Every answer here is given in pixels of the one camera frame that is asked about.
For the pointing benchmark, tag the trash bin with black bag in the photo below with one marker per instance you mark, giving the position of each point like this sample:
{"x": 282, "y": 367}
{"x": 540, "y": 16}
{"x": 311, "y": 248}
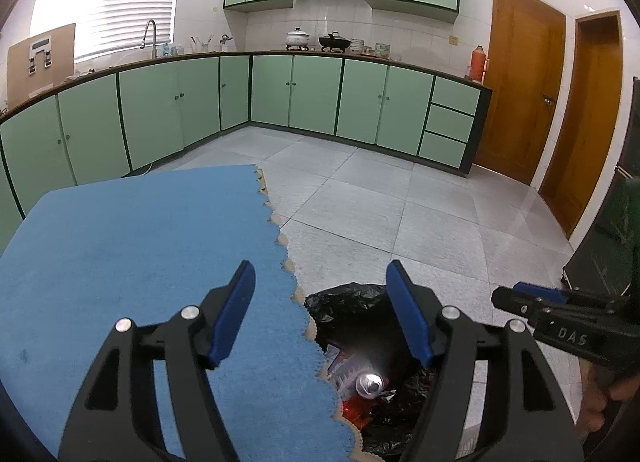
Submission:
{"x": 345, "y": 301}

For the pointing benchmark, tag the white cooking pot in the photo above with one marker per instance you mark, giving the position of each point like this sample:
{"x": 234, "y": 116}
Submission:
{"x": 297, "y": 38}

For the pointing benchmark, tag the brown wooden door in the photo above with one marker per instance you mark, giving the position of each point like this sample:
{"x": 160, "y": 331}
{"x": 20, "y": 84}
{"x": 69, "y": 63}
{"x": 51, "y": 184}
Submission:
{"x": 520, "y": 82}
{"x": 585, "y": 132}

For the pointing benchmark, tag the metal sink faucet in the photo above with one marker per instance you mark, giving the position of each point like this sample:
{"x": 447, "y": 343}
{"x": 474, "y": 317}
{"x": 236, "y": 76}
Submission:
{"x": 154, "y": 42}

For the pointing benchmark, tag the red thermos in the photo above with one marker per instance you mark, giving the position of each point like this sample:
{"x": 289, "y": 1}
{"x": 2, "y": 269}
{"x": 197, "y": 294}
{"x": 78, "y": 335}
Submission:
{"x": 478, "y": 65}

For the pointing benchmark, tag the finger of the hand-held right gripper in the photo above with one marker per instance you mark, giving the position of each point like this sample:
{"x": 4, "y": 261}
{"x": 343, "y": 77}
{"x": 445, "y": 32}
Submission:
{"x": 520, "y": 304}
{"x": 545, "y": 292}

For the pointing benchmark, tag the stack of white bowls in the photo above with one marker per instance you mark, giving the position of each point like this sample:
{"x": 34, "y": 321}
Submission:
{"x": 357, "y": 46}

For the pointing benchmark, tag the patterned ceramic jar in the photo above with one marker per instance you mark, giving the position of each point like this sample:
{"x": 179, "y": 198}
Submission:
{"x": 382, "y": 49}

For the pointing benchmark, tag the brown cardboard box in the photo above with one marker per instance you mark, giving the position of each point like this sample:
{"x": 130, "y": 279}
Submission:
{"x": 60, "y": 62}

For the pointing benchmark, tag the person's right hand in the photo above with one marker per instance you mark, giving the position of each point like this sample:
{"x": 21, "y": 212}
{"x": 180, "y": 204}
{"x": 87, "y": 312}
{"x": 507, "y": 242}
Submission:
{"x": 592, "y": 417}

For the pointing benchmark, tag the black wok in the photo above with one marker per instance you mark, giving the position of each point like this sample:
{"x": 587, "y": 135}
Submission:
{"x": 334, "y": 42}

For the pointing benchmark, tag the blue tablecloth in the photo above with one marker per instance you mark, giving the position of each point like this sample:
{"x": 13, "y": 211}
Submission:
{"x": 125, "y": 242}

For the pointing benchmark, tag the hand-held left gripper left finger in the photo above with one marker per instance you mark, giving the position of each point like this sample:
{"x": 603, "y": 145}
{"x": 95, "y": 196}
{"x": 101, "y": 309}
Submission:
{"x": 232, "y": 317}

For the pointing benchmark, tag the silver metal can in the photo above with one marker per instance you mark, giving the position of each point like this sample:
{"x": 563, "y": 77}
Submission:
{"x": 371, "y": 386}

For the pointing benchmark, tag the dark glass-front cabinet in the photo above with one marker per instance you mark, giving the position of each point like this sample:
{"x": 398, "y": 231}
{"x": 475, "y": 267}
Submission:
{"x": 610, "y": 222}

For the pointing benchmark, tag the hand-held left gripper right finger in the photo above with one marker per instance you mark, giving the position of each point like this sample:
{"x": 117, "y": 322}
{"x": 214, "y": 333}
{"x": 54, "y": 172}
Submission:
{"x": 410, "y": 317}

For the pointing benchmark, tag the green base cabinets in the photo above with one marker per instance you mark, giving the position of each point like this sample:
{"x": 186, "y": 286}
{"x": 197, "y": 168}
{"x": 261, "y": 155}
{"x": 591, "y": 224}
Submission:
{"x": 310, "y": 92}

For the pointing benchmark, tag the beige scalloped table underlay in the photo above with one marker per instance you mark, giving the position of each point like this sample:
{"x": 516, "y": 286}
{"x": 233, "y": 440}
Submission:
{"x": 290, "y": 268}

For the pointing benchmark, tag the utensil holder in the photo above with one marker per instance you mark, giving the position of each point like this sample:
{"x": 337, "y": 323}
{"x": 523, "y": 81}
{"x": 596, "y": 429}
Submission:
{"x": 201, "y": 45}

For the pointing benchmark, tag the green cabinet drawer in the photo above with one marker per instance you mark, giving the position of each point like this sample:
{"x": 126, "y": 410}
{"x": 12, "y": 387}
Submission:
{"x": 452, "y": 95}
{"x": 448, "y": 123}
{"x": 443, "y": 150}

